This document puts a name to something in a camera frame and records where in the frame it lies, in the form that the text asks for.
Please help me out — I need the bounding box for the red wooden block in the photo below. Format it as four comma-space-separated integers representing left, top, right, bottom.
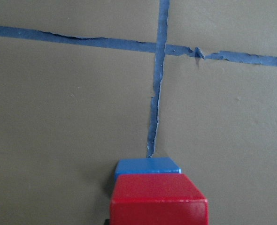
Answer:
110, 173, 209, 225

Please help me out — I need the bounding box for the blue wooden block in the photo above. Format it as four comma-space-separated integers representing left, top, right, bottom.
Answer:
115, 157, 182, 181

